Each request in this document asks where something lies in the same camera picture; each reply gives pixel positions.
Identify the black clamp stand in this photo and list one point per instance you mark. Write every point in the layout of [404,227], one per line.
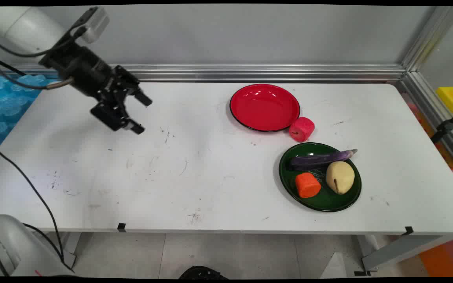
[446,126]

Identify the black round floor object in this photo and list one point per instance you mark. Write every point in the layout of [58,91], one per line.
[202,273]

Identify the grey metal table leg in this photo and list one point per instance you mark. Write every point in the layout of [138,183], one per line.
[399,251]

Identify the purple toy eggplant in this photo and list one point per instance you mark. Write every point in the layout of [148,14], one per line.
[320,159]

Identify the beige toy potato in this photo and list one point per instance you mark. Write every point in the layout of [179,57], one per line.
[341,177]

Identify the red round plate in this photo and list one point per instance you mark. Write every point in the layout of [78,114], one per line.
[265,107]

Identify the orange box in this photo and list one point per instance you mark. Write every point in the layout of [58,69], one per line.
[446,257]

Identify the orange toy carrot piece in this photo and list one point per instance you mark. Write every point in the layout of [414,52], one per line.
[307,185]

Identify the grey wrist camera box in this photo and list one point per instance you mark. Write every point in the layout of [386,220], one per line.
[97,23]

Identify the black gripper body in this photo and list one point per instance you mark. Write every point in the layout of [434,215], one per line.
[83,68]

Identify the blue bubble wrap sheet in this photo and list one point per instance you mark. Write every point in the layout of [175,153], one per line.
[8,104]

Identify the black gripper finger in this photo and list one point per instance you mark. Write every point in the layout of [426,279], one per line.
[132,86]
[112,114]

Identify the aluminium frame corner post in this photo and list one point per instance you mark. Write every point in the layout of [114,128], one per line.
[432,37]

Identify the dark green round plate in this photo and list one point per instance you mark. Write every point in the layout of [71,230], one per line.
[324,198]

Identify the short aluminium frame rail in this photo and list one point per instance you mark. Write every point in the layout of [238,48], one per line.
[434,114]

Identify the long aluminium frame rail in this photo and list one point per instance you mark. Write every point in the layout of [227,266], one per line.
[250,73]

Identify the red toy apple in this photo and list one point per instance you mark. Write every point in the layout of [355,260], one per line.
[301,129]

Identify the black tape marker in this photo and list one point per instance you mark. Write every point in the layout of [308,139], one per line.
[408,230]
[121,226]

